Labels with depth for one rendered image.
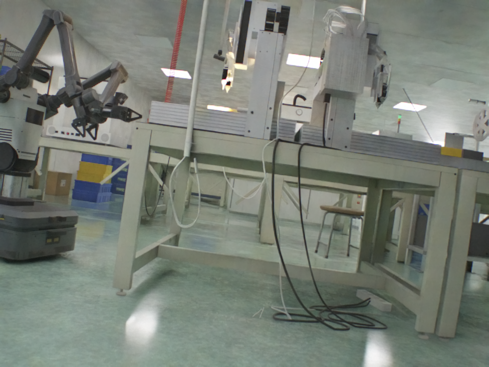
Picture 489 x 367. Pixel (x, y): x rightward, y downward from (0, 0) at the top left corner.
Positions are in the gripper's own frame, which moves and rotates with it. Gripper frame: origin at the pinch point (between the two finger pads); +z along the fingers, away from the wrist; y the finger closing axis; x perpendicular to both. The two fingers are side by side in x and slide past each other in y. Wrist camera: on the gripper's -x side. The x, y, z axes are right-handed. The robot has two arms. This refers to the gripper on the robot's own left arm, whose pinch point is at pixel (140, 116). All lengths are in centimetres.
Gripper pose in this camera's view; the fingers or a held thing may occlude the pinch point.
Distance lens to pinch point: 223.3
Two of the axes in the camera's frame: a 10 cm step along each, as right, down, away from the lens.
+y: 0.3, 0.3, 10.0
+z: 9.9, 1.4, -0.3
